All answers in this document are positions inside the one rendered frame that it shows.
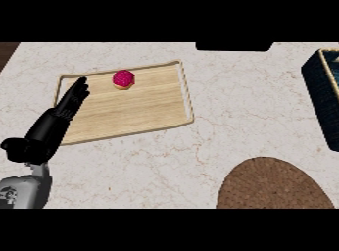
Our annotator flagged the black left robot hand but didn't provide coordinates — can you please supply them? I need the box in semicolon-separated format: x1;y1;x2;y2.
0;76;92;166

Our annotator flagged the brown woven oval placemat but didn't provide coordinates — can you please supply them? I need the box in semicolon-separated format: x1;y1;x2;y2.
217;156;336;210

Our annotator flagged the dark blue wicker basket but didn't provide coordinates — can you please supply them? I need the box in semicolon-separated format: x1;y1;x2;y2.
301;48;339;154

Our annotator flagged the pale wooden tray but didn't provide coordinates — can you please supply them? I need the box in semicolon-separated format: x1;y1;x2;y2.
54;59;196;146

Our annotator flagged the pink frosted cupcake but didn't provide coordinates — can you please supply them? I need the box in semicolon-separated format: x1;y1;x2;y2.
112;69;137;91

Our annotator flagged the black appliance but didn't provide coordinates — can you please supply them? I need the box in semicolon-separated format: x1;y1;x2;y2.
196;42;276;52

